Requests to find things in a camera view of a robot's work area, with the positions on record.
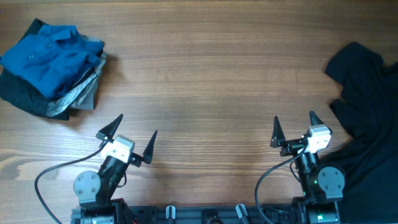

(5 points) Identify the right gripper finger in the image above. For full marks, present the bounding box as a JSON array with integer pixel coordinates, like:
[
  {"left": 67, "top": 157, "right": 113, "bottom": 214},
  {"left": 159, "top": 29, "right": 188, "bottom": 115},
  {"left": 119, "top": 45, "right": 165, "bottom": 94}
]
[
  {"left": 309, "top": 111, "right": 332, "bottom": 133},
  {"left": 270, "top": 116, "right": 285, "bottom": 148}
]

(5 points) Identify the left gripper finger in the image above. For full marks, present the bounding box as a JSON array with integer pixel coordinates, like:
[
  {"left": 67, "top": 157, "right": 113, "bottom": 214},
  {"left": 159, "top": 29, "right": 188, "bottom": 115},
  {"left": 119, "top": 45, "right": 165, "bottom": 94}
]
[
  {"left": 96, "top": 114, "right": 123, "bottom": 142},
  {"left": 142, "top": 131, "right": 157, "bottom": 164}
]

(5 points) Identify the black t-shirt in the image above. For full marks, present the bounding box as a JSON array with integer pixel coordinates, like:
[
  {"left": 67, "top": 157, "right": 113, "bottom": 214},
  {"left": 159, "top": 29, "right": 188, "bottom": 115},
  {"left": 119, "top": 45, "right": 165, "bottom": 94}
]
[{"left": 322, "top": 42, "right": 397, "bottom": 223}]

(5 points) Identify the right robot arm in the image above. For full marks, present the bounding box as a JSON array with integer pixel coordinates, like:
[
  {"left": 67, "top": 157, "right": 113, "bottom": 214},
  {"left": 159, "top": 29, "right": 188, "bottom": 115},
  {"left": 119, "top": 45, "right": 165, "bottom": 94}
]
[{"left": 264, "top": 111, "right": 345, "bottom": 223}]

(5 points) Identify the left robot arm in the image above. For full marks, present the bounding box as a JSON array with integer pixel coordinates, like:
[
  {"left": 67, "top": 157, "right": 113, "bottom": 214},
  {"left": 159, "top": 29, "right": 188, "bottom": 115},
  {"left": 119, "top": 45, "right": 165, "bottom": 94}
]
[{"left": 70, "top": 114, "right": 157, "bottom": 224}]

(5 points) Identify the grey folded garment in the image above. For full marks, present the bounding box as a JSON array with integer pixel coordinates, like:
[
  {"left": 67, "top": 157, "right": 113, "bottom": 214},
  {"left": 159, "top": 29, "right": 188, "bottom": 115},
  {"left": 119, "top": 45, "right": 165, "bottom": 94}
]
[{"left": 43, "top": 32, "right": 106, "bottom": 118}]

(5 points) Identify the blue button shirt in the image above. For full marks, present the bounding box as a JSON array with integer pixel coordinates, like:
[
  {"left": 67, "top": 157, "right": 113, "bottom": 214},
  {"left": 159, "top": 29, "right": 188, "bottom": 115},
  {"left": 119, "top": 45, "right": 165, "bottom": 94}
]
[{"left": 1, "top": 25, "right": 104, "bottom": 99}]

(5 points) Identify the dark folded garment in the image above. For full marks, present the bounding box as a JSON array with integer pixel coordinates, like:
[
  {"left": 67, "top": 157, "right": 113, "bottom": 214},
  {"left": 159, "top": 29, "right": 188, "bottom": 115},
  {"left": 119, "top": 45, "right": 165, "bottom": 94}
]
[{"left": 0, "top": 17, "right": 71, "bottom": 121}]

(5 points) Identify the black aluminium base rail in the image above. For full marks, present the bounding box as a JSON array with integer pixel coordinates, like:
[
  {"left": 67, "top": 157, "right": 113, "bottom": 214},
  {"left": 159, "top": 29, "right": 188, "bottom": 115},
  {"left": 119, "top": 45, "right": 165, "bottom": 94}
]
[{"left": 70, "top": 203, "right": 343, "bottom": 224}]

